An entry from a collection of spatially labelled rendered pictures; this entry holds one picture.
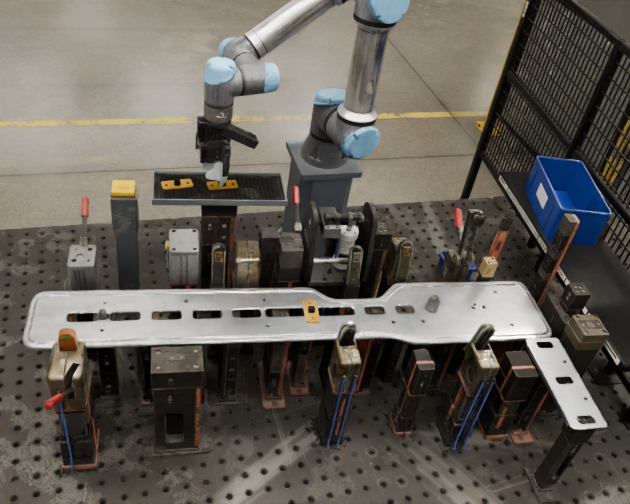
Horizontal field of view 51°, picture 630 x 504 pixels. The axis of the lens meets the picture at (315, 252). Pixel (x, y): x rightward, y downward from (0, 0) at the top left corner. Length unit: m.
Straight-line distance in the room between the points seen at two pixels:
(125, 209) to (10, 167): 2.27
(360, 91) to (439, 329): 0.69
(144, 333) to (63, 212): 2.10
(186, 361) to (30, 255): 0.96
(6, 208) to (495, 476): 2.79
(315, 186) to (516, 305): 0.72
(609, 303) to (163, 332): 1.25
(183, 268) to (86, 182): 2.21
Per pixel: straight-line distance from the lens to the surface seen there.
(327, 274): 1.94
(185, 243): 1.78
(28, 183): 3.98
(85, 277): 1.83
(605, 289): 2.14
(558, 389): 1.82
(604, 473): 2.12
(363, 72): 1.89
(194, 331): 1.70
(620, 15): 4.06
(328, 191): 2.17
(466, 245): 1.96
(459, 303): 1.92
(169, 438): 1.82
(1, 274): 2.36
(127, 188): 1.89
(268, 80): 1.75
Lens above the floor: 2.25
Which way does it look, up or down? 40 degrees down
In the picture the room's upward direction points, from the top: 10 degrees clockwise
